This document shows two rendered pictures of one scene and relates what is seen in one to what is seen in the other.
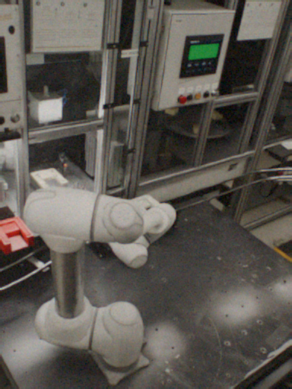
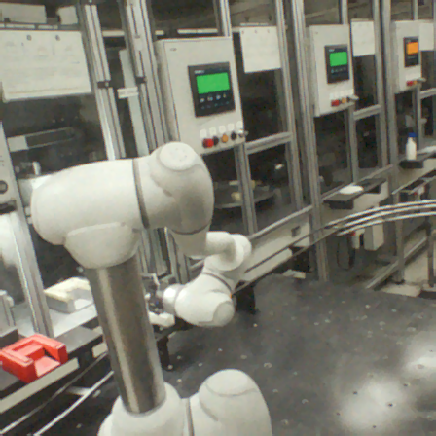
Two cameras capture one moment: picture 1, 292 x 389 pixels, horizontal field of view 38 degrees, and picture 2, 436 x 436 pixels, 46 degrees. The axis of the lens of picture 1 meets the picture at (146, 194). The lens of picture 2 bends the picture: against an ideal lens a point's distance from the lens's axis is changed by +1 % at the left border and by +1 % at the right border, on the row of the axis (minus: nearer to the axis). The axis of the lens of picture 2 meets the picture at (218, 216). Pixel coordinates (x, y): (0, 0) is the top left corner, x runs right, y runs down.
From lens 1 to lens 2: 0.55 m
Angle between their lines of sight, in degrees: 19
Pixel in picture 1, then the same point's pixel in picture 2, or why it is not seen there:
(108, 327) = (212, 409)
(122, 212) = (174, 151)
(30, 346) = not seen: outside the picture
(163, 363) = not seen: outside the picture
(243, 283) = (373, 335)
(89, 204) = (125, 165)
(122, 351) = not seen: outside the picture
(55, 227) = (85, 210)
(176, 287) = (287, 367)
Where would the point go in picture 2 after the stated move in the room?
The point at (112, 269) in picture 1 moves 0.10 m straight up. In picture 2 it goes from (193, 377) to (188, 349)
